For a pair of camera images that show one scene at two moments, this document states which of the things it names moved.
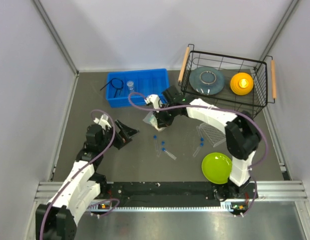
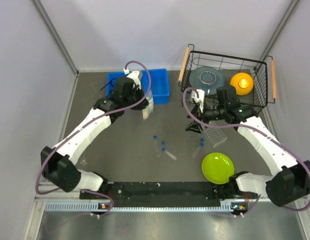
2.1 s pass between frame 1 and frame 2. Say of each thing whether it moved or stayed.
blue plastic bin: stayed
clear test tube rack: stayed
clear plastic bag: moved
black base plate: stayed
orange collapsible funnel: stayed
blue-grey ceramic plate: stayed
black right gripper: moved
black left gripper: moved
